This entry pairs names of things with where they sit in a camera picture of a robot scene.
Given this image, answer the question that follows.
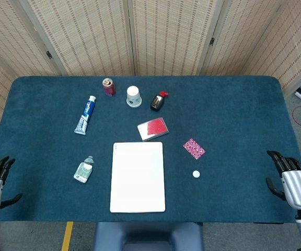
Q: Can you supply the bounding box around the blue white toothpaste tube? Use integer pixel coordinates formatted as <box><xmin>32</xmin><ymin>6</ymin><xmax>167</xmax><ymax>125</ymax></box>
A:
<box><xmin>74</xmin><ymin>95</ymin><xmax>97</xmax><ymax>136</ymax></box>

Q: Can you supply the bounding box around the red ink stamp pad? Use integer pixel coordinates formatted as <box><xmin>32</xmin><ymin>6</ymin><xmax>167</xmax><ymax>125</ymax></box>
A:
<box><xmin>137</xmin><ymin>117</ymin><xmax>170</xmax><ymax>142</ymax></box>

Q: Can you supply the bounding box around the white magnetic board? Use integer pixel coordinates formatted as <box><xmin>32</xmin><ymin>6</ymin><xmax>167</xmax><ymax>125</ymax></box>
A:
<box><xmin>109</xmin><ymin>142</ymin><xmax>166</xmax><ymax>213</ymax></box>

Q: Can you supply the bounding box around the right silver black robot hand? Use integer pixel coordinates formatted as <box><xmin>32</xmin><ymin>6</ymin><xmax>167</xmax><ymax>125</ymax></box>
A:
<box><xmin>265</xmin><ymin>150</ymin><xmax>301</xmax><ymax>210</ymax></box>

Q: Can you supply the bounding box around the pink patterned card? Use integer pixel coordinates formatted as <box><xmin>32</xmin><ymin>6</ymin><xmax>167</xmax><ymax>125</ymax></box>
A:
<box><xmin>183</xmin><ymin>138</ymin><xmax>206</xmax><ymax>160</ymax></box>

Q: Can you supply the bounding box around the green white tube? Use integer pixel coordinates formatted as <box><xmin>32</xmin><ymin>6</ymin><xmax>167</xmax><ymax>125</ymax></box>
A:
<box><xmin>73</xmin><ymin>155</ymin><xmax>94</xmax><ymax>184</ymax></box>

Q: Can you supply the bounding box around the white floral paper cup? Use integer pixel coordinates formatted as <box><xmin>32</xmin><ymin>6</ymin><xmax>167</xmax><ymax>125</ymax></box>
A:
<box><xmin>126</xmin><ymin>85</ymin><xmax>143</xmax><ymax>108</ymax></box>

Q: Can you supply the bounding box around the black ink bottle red cap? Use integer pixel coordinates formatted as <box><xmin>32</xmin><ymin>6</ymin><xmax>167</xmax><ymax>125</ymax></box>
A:
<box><xmin>149</xmin><ymin>90</ymin><xmax>169</xmax><ymax>112</ymax></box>

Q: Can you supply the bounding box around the blue table cloth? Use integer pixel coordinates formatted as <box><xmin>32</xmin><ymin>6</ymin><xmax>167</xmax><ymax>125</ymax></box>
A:
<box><xmin>0</xmin><ymin>75</ymin><xmax>301</xmax><ymax>224</ymax></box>

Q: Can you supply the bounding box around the red soda can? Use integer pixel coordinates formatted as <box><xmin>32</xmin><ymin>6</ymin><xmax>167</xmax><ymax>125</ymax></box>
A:
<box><xmin>102</xmin><ymin>77</ymin><xmax>117</xmax><ymax>97</ymax></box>

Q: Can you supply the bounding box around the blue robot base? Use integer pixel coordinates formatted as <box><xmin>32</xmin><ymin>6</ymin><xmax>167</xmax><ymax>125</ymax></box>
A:
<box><xmin>92</xmin><ymin>222</ymin><xmax>205</xmax><ymax>251</ymax></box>

